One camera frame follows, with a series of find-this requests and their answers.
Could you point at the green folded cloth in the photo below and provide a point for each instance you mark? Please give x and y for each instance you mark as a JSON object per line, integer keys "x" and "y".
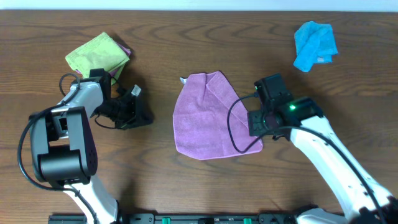
{"x": 103, "y": 38}

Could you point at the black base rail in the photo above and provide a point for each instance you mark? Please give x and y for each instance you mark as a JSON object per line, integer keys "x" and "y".
{"x": 262, "y": 218}

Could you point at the purple cloth under green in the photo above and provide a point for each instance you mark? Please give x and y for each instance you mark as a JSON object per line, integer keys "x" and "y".
{"x": 110, "y": 57}

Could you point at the purple microfiber cloth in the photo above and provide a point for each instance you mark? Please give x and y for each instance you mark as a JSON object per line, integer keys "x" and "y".
{"x": 203, "y": 129}

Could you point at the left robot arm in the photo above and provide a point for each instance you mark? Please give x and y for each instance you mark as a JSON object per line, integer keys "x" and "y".
{"x": 64, "y": 155}

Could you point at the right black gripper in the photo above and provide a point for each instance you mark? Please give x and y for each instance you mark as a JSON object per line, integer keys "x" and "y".
{"x": 254, "y": 118}

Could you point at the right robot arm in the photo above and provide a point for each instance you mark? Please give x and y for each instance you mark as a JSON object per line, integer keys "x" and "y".
{"x": 303, "y": 123}

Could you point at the blue crumpled cloth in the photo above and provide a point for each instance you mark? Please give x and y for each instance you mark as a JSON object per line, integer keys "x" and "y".
{"x": 315, "y": 43}

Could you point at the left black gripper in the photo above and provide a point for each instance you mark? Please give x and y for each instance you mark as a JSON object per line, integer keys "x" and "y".
{"x": 133, "y": 109}

